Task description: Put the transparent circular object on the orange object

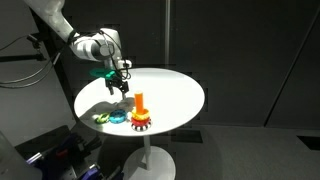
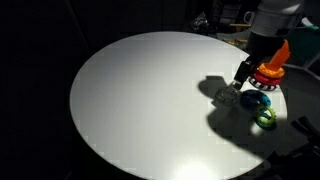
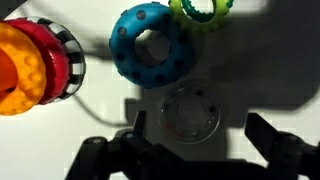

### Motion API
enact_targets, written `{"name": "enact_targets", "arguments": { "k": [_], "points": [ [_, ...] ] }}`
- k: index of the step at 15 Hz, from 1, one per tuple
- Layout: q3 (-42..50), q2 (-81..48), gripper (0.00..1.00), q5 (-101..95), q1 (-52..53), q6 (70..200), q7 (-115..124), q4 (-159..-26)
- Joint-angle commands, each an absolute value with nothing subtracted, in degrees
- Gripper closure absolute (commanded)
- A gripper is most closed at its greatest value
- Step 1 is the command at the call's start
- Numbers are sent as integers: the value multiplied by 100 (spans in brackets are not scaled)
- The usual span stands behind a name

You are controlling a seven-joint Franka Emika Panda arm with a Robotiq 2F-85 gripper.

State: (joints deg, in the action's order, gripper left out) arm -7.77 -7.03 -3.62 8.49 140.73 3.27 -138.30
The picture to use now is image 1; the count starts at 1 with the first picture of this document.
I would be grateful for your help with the silver vertical pole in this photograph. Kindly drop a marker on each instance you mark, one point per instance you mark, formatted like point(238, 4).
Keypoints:
point(167, 33)

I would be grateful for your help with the white table pedestal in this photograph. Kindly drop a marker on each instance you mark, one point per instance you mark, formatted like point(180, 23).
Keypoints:
point(148, 163)

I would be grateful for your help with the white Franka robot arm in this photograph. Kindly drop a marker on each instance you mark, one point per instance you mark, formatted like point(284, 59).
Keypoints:
point(86, 48)

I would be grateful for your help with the grey rounded housing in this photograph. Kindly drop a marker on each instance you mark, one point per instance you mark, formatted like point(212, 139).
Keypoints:
point(13, 165)

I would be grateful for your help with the blue clamp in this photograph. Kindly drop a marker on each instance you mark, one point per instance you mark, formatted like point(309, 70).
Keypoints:
point(74, 141)
point(33, 159)
point(90, 172)

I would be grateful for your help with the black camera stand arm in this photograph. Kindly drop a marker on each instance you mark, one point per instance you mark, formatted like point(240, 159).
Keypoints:
point(20, 57)

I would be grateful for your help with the black mounting platform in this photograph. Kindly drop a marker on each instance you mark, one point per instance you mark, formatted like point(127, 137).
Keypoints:
point(50, 143)

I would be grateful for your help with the orange stacking peg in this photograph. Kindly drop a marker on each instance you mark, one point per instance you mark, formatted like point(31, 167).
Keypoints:
point(139, 101)

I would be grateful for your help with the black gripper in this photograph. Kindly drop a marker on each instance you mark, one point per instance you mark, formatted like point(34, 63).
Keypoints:
point(117, 81)

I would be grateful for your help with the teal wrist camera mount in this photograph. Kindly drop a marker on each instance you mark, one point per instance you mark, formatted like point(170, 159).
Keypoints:
point(100, 72)

